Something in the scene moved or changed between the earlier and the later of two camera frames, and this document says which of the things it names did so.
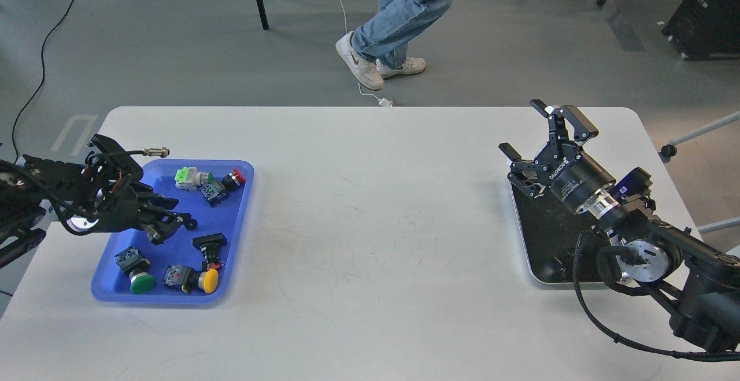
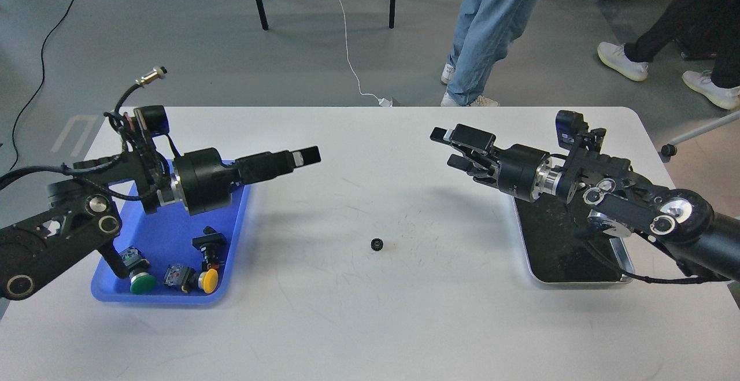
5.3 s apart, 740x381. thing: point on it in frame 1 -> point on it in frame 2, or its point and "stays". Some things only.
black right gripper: x=573 y=177 -> x=518 y=165
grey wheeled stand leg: x=668 y=150 stays
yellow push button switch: x=187 y=278 stays
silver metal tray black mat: x=550 y=230 stays
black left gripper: x=132 y=207 -> x=207 y=182
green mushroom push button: x=133 y=263 stays
